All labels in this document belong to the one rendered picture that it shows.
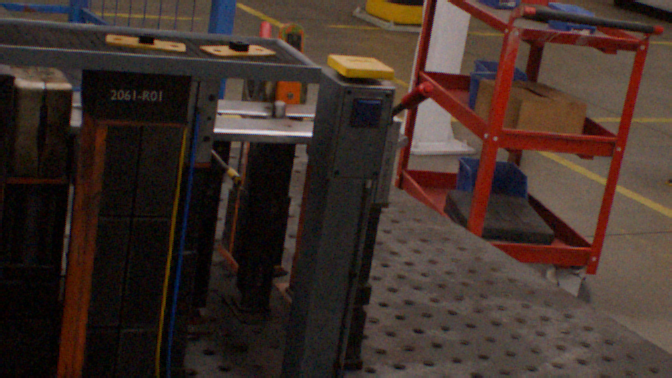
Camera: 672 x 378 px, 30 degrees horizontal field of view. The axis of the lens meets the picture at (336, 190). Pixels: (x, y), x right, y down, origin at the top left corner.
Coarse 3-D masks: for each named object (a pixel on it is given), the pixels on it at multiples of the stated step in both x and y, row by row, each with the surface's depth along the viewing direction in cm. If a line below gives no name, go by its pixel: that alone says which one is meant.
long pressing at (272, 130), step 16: (80, 112) 166; (224, 112) 179; (240, 112) 180; (256, 112) 181; (288, 112) 184; (304, 112) 185; (224, 128) 168; (240, 128) 170; (256, 128) 172; (272, 128) 173; (288, 128) 175; (304, 128) 176; (304, 144) 173; (400, 144) 179
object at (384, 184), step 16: (400, 128) 165; (384, 160) 165; (384, 176) 166; (384, 192) 167; (368, 224) 168; (368, 240) 169; (368, 256) 170; (368, 272) 171; (368, 288) 171; (368, 304) 172; (352, 320) 173; (352, 336) 174; (352, 352) 174; (352, 368) 174
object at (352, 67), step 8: (328, 56) 146; (336, 56) 146; (344, 56) 147; (328, 64) 146; (336, 64) 144; (344, 64) 143; (352, 64) 143; (360, 64) 144; (368, 64) 144; (376, 64) 145; (344, 72) 142; (352, 72) 142; (360, 72) 142; (368, 72) 142; (376, 72) 143; (384, 72) 143; (392, 72) 144; (360, 80) 144; (368, 80) 145
